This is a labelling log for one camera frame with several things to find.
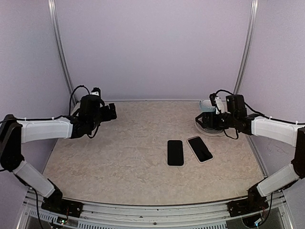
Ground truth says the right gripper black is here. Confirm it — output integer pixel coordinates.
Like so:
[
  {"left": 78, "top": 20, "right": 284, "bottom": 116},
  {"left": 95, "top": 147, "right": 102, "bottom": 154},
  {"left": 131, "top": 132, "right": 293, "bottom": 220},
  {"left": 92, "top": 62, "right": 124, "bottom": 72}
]
[{"left": 196, "top": 111, "right": 237, "bottom": 128}]

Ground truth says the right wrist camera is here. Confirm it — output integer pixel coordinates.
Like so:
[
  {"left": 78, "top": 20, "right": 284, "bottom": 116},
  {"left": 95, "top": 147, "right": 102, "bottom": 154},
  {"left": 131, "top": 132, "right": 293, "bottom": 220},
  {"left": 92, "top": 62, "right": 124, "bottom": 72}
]
[{"left": 209, "top": 93, "right": 225, "bottom": 115}]

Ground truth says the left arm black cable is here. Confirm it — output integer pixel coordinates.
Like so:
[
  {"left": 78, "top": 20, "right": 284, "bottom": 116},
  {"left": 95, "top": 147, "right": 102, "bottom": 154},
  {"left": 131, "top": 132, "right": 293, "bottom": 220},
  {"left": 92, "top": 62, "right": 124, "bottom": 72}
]
[{"left": 69, "top": 85, "right": 90, "bottom": 115}]

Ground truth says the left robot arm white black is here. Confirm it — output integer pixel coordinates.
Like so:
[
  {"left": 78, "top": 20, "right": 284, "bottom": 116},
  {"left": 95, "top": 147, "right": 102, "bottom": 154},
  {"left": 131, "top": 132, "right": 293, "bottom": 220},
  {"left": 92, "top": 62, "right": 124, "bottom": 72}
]
[{"left": 0, "top": 93, "right": 117, "bottom": 212}]

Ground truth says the black phone case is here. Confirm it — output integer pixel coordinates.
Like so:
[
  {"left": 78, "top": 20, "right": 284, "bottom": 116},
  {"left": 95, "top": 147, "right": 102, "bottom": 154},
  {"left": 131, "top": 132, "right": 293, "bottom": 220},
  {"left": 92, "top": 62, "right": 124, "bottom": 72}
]
[{"left": 166, "top": 139, "right": 184, "bottom": 167}]

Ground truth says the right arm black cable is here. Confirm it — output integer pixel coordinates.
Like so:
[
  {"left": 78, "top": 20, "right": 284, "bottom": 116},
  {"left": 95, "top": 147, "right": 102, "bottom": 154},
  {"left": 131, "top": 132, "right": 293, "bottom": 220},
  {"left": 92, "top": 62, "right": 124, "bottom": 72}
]
[{"left": 215, "top": 89, "right": 305, "bottom": 125}]

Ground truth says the front aluminium rail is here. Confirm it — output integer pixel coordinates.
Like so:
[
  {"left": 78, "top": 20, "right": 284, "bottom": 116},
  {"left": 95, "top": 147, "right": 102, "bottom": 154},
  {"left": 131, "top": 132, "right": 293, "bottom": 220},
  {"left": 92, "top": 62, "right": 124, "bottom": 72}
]
[{"left": 14, "top": 190, "right": 296, "bottom": 229}]

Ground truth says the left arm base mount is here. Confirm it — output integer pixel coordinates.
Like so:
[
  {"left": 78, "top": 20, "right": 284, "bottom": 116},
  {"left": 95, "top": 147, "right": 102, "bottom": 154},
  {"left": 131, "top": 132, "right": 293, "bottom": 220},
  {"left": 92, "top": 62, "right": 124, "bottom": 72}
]
[{"left": 41, "top": 198, "right": 83, "bottom": 218}]

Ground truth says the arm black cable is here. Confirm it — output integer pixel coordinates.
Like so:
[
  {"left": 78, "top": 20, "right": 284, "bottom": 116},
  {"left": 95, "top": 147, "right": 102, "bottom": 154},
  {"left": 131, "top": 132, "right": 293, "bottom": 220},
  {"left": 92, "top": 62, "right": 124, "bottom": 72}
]
[
  {"left": 215, "top": 89, "right": 305, "bottom": 125},
  {"left": 69, "top": 85, "right": 90, "bottom": 115}
]

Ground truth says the pink phone case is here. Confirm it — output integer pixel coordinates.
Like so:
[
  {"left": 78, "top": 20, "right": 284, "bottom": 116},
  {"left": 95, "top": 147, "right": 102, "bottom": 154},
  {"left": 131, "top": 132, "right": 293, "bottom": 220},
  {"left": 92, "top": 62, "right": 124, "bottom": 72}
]
[{"left": 187, "top": 135, "right": 214, "bottom": 164}]

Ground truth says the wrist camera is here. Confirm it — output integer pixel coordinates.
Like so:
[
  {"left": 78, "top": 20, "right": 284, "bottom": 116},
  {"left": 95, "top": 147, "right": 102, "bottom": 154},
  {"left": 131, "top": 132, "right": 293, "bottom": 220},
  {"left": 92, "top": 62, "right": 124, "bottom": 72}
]
[
  {"left": 91, "top": 87, "right": 101, "bottom": 97},
  {"left": 209, "top": 93, "right": 225, "bottom": 115}
]

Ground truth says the light blue mug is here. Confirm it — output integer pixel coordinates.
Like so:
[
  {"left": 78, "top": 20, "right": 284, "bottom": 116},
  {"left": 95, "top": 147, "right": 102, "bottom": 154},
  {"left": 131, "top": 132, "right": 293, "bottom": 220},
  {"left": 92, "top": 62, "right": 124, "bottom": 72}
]
[{"left": 199, "top": 100, "right": 216, "bottom": 112}]

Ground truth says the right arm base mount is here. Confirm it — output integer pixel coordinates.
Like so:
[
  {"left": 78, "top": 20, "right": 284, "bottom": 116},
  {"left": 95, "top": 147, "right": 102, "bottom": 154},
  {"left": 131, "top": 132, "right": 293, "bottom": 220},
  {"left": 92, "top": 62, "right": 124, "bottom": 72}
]
[{"left": 227, "top": 196, "right": 269, "bottom": 217}]

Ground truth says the right aluminium frame post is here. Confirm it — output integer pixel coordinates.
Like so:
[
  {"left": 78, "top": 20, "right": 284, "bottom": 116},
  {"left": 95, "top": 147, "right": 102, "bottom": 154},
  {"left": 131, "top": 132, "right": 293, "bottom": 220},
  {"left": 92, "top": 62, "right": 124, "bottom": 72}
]
[{"left": 234, "top": 0, "right": 259, "bottom": 94}]

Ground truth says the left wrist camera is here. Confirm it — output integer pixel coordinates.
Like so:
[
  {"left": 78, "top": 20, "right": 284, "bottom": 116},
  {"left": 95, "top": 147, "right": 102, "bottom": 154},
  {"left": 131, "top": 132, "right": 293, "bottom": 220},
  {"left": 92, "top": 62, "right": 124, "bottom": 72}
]
[{"left": 91, "top": 87, "right": 101, "bottom": 97}]

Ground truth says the left aluminium frame post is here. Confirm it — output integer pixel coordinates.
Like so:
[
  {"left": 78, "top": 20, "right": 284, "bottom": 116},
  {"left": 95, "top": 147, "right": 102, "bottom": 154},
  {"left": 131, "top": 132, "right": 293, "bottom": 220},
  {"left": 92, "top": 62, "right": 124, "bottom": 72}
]
[{"left": 48, "top": 0, "right": 77, "bottom": 105}]

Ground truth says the aluminium frame post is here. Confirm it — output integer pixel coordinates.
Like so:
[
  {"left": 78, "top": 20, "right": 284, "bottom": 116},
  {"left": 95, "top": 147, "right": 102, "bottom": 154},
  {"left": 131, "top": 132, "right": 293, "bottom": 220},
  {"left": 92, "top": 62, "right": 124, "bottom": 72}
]
[
  {"left": 48, "top": 0, "right": 77, "bottom": 105},
  {"left": 234, "top": 0, "right": 259, "bottom": 94}
]

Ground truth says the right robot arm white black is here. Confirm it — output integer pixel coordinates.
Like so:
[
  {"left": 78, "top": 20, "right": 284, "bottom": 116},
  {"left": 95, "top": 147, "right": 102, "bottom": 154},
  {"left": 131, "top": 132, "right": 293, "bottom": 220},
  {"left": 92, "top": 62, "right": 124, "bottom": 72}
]
[{"left": 195, "top": 93, "right": 305, "bottom": 212}]

